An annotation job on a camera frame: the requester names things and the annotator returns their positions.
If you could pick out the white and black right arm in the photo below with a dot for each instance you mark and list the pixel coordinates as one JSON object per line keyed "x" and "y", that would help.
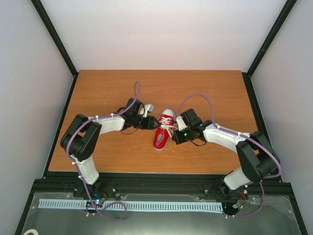
{"x": 256, "y": 156}

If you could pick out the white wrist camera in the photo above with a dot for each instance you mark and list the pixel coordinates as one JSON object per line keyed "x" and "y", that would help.
{"x": 180, "y": 123}
{"x": 146, "y": 110}

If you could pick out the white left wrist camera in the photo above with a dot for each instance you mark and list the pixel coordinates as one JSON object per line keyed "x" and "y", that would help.
{"x": 146, "y": 110}

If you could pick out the white tape roll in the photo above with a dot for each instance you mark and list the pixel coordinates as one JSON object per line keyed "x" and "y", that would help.
{"x": 31, "y": 232}

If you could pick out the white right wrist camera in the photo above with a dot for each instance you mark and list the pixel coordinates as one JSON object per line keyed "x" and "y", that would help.
{"x": 180, "y": 123}

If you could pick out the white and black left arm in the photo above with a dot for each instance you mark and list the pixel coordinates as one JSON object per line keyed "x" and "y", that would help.
{"x": 80, "y": 139}

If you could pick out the white shoelace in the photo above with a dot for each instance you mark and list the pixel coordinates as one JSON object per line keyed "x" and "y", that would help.
{"x": 167, "y": 125}

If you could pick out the red canvas sneaker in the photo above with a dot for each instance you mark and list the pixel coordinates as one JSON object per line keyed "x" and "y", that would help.
{"x": 160, "y": 140}

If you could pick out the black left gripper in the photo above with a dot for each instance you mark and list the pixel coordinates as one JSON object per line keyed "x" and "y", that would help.
{"x": 150, "y": 124}

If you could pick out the white slotted cable duct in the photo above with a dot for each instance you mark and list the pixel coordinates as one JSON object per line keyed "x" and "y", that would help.
{"x": 132, "y": 206}

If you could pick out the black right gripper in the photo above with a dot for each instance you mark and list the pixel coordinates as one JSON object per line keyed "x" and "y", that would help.
{"x": 179, "y": 140}

